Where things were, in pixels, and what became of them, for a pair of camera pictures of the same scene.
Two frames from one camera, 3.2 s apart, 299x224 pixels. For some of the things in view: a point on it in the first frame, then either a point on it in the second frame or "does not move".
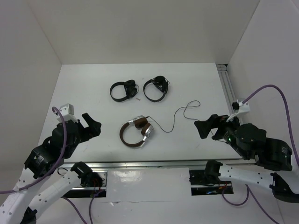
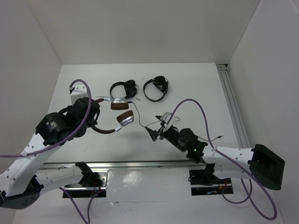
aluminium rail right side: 227,85 does not move
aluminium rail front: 160,164 does not move
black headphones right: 161,83 does not move
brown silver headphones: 139,121 to 125,118
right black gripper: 215,120 to 153,134
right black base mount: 196,177 does not move
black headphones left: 131,89 does not move
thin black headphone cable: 184,115 to 176,116
